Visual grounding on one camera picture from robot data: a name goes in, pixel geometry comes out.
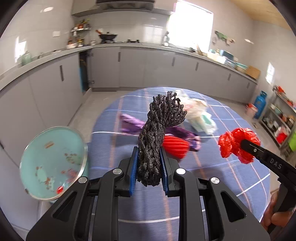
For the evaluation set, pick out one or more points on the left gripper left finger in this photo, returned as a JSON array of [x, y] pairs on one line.
[[88, 210]]

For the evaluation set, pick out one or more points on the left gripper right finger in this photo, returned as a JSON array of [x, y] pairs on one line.
[[208, 210]]

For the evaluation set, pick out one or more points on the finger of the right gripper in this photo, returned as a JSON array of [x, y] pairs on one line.
[[285, 172]]

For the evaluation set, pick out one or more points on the red plastic bag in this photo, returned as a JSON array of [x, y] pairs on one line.
[[229, 143]]

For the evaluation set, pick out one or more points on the black foam fruit net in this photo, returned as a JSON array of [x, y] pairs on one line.
[[164, 110]]

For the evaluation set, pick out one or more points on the grey kitchen cabinets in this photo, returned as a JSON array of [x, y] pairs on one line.
[[47, 92]]

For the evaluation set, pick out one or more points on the person's right hand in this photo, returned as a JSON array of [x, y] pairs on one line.
[[275, 218]]

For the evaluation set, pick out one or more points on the metal storage shelf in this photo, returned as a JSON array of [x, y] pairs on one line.
[[278, 119]]

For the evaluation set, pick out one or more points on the teal enamel basin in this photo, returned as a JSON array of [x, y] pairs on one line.
[[52, 162]]

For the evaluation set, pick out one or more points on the white plastic bucket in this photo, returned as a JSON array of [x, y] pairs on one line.
[[251, 110]]

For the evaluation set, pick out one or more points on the blue checked tablecloth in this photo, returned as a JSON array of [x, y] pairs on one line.
[[149, 214]]

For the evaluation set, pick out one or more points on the blue gas cylinder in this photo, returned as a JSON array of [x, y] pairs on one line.
[[260, 103]]

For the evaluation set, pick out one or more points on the red foam fruit net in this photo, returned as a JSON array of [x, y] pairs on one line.
[[176, 147]]

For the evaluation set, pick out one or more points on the white green tissue pack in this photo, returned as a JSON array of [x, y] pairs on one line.
[[203, 122]]

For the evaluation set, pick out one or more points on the purple foil wrapper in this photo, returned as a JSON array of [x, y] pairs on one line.
[[132, 125]]

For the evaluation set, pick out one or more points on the wooden cutting board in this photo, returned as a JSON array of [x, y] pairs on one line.
[[253, 72]]

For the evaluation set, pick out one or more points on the clear crumpled plastic bag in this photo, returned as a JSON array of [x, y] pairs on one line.
[[194, 107]]

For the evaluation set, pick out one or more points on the corner spice rack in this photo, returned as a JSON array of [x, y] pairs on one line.
[[79, 34]]

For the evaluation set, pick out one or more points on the black wok on stove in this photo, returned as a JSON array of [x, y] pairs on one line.
[[107, 37]]

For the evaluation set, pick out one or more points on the range hood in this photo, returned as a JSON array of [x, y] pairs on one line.
[[83, 8]]

